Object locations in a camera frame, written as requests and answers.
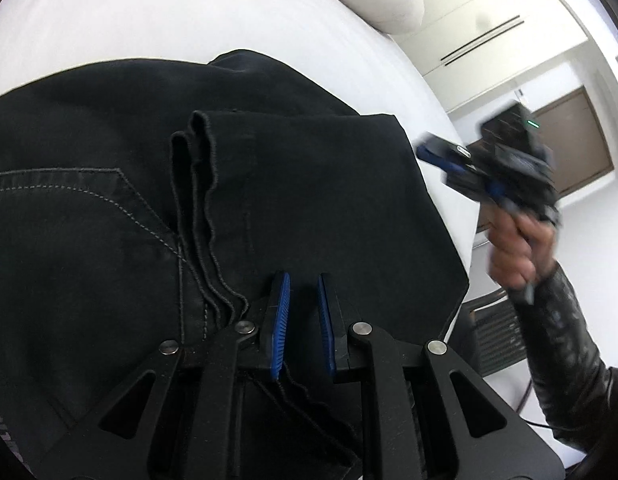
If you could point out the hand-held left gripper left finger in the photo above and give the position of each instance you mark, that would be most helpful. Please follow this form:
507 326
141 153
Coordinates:
281 315

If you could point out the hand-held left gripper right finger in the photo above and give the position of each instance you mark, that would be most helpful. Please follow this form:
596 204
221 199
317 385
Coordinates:
326 320

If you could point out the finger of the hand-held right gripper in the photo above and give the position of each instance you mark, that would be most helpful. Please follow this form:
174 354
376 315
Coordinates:
429 155
446 143

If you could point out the black denim pants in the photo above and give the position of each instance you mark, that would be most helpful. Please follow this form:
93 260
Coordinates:
114 210

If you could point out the person's right hand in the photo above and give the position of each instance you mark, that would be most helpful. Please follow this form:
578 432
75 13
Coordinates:
514 250

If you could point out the brown wooden door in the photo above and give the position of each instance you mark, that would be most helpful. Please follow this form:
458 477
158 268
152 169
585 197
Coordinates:
574 140

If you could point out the white wardrobe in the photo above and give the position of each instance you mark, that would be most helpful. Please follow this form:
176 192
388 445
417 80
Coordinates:
489 25

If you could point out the bed with white sheet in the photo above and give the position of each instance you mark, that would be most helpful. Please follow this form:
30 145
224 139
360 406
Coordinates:
139 20

